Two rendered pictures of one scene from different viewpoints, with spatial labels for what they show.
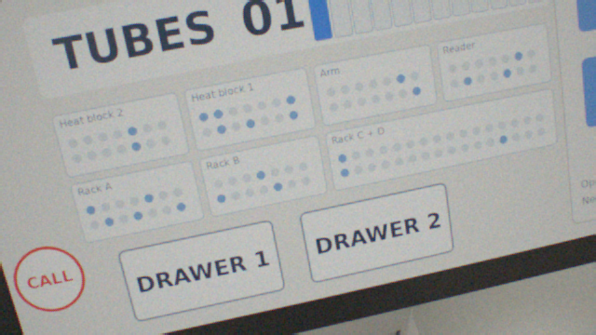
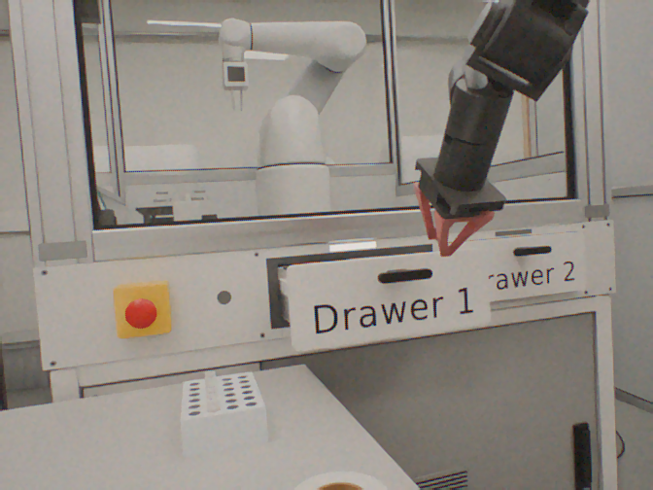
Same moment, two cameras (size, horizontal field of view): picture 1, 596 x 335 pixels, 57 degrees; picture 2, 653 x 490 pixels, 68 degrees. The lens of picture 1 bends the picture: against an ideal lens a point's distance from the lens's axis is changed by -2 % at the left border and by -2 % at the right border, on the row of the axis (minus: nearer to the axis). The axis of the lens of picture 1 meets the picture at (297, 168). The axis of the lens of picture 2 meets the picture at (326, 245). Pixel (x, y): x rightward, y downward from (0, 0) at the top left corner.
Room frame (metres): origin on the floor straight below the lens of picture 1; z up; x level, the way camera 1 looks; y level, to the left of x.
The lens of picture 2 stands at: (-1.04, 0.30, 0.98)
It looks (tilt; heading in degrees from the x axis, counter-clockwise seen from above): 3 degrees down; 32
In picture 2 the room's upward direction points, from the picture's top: 4 degrees counter-clockwise
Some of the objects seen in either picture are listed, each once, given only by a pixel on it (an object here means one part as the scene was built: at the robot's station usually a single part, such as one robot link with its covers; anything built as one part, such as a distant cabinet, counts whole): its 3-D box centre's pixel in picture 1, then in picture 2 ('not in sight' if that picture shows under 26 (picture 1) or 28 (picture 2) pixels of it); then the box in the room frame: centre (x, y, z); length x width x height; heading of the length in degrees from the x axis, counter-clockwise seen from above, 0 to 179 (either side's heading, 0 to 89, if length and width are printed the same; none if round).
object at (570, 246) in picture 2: not in sight; (518, 267); (-0.11, 0.48, 0.87); 0.29 x 0.02 x 0.11; 139
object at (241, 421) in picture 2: not in sight; (222, 409); (-0.66, 0.70, 0.78); 0.12 x 0.08 x 0.04; 48
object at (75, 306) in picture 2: not in sight; (307, 262); (0.00, 1.03, 0.87); 1.02 x 0.95 x 0.14; 139
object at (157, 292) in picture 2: not in sight; (143, 308); (-0.61, 0.89, 0.88); 0.07 x 0.05 x 0.07; 139
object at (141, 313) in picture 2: not in sight; (141, 312); (-0.63, 0.87, 0.88); 0.04 x 0.03 x 0.04; 139
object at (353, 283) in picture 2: not in sight; (394, 296); (-0.44, 0.58, 0.87); 0.29 x 0.02 x 0.11; 139
